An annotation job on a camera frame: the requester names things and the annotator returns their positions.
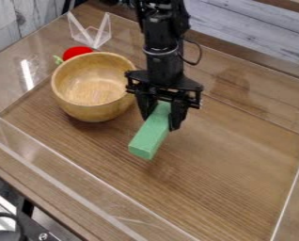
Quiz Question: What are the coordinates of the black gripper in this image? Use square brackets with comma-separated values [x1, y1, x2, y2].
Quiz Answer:
[124, 70, 203, 131]

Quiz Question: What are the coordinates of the green rectangular block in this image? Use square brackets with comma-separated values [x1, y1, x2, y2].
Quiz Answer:
[128, 102, 171, 160]

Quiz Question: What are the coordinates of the brown wooden bowl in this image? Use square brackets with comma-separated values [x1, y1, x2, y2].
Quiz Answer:
[51, 52, 136, 122]

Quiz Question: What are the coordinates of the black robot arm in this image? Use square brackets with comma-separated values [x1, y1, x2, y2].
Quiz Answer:
[124, 0, 203, 131]

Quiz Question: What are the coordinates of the red plush tomato toy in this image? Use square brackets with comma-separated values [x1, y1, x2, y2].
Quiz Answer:
[54, 46, 94, 65]

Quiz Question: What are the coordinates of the clear acrylic corner bracket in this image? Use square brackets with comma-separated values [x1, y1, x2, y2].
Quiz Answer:
[67, 12, 112, 49]

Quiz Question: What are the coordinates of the black table leg bracket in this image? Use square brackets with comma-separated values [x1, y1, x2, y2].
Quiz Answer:
[16, 198, 60, 241]

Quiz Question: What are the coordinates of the black cable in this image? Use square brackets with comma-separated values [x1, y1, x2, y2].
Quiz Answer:
[0, 212, 26, 241]

